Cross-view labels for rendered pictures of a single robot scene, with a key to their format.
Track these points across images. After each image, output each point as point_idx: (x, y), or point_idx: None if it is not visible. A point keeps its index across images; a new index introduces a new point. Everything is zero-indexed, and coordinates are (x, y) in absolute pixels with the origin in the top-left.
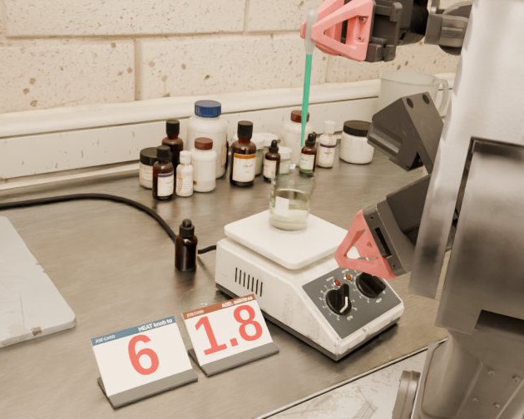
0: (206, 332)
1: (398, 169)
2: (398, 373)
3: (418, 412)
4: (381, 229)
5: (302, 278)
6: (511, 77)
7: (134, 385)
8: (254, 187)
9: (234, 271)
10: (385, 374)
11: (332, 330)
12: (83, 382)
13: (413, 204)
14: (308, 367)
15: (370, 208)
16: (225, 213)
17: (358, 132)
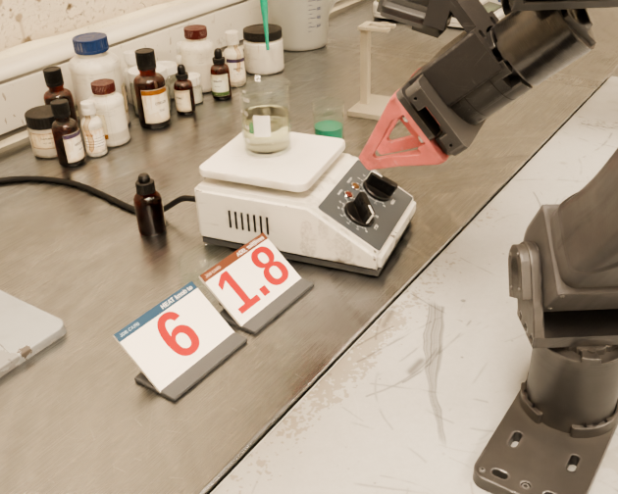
0: (233, 289)
1: (317, 70)
2: (442, 269)
3: (560, 276)
4: (429, 109)
5: (313, 198)
6: None
7: (182, 370)
8: (175, 125)
9: (227, 216)
10: (431, 273)
11: (366, 244)
12: (119, 387)
13: (458, 72)
14: (353, 291)
15: (411, 87)
16: (160, 162)
17: (264, 37)
